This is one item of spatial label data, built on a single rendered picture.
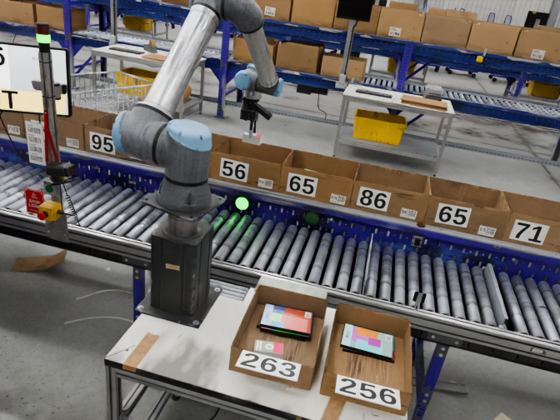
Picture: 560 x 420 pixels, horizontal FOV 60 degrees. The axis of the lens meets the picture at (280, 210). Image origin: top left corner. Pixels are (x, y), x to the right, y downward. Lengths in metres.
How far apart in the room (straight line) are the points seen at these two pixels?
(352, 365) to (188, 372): 0.57
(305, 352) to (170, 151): 0.85
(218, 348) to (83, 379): 1.14
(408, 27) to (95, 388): 5.68
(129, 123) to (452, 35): 5.66
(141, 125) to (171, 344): 0.76
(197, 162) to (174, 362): 0.67
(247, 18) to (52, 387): 1.97
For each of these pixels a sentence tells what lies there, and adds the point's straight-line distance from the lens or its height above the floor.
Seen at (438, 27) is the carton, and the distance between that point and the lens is 6.92.
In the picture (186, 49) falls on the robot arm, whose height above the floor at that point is 1.67.
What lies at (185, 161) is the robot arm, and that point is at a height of 1.38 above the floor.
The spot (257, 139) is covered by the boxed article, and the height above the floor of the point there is 1.14.
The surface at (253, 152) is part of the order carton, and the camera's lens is 2.91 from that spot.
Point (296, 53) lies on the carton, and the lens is 6.83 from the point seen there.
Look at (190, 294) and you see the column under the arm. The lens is 1.83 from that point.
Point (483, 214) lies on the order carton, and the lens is 2.63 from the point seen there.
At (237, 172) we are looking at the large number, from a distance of 2.66.
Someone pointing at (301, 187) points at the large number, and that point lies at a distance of 2.59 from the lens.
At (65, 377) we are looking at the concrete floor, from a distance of 2.80.
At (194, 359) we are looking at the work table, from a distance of 1.74.
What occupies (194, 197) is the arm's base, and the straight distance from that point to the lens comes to 1.66.
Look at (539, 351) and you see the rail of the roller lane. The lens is 2.33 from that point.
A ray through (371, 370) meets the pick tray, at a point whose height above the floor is 0.76.
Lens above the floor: 1.96
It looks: 26 degrees down
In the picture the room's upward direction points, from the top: 8 degrees clockwise
